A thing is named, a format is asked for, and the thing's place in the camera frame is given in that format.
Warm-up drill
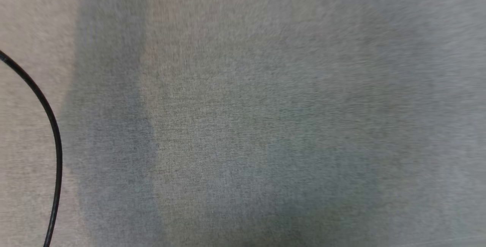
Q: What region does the grey fabric sofa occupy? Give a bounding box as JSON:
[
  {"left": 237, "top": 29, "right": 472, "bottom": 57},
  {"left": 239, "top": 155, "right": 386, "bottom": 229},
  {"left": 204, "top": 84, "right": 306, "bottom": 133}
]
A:
[{"left": 0, "top": 0, "right": 486, "bottom": 247}]

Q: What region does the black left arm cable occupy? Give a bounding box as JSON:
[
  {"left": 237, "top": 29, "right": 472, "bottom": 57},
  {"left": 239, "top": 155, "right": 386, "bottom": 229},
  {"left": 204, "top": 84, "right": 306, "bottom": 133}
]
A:
[{"left": 0, "top": 51, "right": 63, "bottom": 247}]

